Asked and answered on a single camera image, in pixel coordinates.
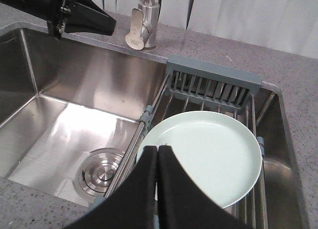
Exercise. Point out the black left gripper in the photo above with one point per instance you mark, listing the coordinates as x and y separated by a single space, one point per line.
74 16

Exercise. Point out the stainless steel faucet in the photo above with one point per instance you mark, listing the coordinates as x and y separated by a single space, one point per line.
150 10

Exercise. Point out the light green round plate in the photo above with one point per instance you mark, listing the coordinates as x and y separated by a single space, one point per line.
211 154

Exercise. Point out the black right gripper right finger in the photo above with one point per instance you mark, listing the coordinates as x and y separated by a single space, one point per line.
182 204

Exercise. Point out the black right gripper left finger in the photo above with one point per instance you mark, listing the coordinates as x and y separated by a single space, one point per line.
132 204

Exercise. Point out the faucet lever handle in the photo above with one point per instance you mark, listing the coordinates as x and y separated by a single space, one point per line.
135 30

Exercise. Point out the steel sink drain strainer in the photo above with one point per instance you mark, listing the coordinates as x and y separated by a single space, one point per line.
96 172

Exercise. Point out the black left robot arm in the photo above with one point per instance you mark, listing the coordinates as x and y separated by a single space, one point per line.
38 8

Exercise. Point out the white pleated curtain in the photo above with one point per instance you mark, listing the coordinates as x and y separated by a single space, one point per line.
285 25

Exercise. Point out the stainless steel sink basin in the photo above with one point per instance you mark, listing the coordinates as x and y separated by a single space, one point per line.
62 99

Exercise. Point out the grey-green sink dry rack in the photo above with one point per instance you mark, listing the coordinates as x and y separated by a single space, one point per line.
201 102

